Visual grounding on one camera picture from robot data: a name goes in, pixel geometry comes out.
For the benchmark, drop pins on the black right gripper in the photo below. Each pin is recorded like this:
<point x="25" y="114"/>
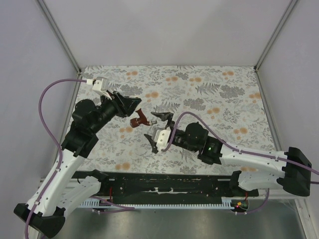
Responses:
<point x="166" y="116"/>

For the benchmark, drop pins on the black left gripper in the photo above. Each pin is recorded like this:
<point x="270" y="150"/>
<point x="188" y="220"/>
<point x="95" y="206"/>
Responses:
<point x="124" y="105"/>

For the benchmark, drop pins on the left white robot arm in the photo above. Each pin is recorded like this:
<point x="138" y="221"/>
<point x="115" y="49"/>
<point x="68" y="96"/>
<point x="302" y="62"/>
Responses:
<point x="49" y="207"/>

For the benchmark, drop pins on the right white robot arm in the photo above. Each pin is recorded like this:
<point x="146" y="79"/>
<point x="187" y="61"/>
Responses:
<point x="287" y="170"/>

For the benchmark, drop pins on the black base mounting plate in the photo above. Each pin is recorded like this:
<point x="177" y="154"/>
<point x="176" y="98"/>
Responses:
<point x="140" y="188"/>

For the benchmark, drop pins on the floral patterned table mat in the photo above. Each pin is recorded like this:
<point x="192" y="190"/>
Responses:
<point x="226" y="98"/>

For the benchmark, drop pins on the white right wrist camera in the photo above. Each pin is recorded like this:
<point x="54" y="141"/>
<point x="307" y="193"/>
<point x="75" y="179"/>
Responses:
<point x="161" y="138"/>

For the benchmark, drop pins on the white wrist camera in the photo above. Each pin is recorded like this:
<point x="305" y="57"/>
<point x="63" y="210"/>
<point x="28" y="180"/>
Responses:
<point x="99" y="86"/>
<point x="161" y="138"/>

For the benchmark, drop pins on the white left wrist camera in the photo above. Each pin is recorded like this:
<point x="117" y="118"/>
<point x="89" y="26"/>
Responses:
<point x="99" y="86"/>

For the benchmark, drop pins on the white slotted cable duct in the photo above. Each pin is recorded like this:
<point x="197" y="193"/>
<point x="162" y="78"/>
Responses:
<point x="96" y="204"/>

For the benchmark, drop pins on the left aluminium frame post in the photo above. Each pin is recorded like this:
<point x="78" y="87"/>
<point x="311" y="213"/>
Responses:
<point x="56" y="30"/>

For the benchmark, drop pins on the aluminium frame post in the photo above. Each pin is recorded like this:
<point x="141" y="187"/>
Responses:
<point x="275" y="34"/>
<point x="56" y="30"/>

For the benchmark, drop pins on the right aluminium frame post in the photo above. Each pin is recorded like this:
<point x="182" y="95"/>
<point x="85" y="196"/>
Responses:
<point x="275" y="34"/>

